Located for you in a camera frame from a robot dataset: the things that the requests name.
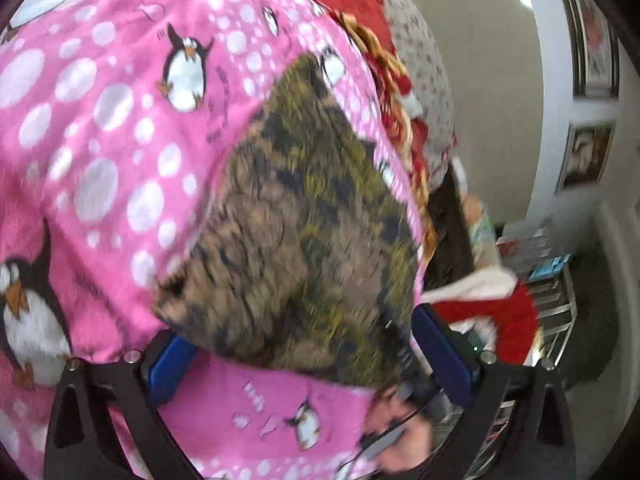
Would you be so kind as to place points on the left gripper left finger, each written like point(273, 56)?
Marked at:
point(82, 441)

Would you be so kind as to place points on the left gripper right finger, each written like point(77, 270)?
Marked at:
point(518, 413)

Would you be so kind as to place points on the dark floral patterned garment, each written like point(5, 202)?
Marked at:
point(305, 258)

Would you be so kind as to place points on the metal rack shelf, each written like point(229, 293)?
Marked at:
point(480, 335)

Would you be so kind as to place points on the red cloth on chair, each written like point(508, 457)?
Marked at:
point(514, 317)

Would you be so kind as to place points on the white plastic chair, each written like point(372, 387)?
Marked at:
point(488, 283)

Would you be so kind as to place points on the dark carved wooden headboard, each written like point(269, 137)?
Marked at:
point(453, 257)

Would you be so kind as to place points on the framed picture lower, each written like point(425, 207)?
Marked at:
point(586, 153)

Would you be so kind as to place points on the framed picture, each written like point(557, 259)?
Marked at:
point(596, 60)
point(586, 153)

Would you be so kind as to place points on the floral grey quilt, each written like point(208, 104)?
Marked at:
point(417, 49)

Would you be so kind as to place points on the pink penguin blanket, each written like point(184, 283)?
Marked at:
point(117, 118)

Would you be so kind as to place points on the framed picture upper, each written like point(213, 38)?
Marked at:
point(596, 60)

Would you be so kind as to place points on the red yellow fleece blanket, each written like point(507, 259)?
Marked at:
point(402, 120)

